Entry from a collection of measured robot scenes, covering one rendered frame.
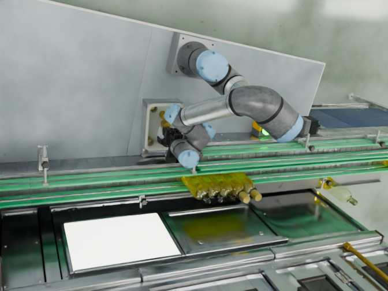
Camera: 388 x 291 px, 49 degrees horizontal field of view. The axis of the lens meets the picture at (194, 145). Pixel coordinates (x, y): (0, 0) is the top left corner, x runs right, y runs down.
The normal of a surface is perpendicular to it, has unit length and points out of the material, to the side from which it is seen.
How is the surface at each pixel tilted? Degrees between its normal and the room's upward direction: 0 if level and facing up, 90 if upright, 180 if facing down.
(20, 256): 90
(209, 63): 9
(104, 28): 0
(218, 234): 90
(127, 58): 0
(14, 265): 90
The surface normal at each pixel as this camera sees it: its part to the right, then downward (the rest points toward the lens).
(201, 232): 0.11, -0.93
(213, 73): 0.29, 0.25
